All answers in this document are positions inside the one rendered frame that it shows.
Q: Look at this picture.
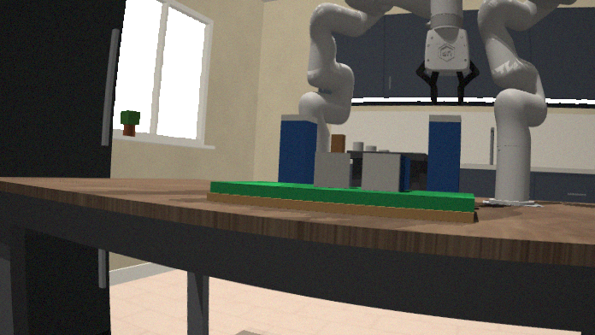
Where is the grey crate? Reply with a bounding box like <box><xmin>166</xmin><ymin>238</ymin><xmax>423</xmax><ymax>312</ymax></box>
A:
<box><xmin>347</xmin><ymin>150</ymin><xmax>428</xmax><ymax>191</ymax></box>

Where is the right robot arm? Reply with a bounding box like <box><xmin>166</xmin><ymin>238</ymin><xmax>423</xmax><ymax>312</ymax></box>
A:
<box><xmin>298</xmin><ymin>0</ymin><xmax>463</xmax><ymax>152</ymax></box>

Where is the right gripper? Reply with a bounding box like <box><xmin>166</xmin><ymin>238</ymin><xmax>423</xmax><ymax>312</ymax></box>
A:
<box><xmin>415</xmin><ymin>25</ymin><xmax>480</xmax><ymax>106</ymax></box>

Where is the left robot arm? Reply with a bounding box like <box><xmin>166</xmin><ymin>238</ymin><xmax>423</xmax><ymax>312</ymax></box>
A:
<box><xmin>478</xmin><ymin>0</ymin><xmax>577</xmax><ymax>205</ymax></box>

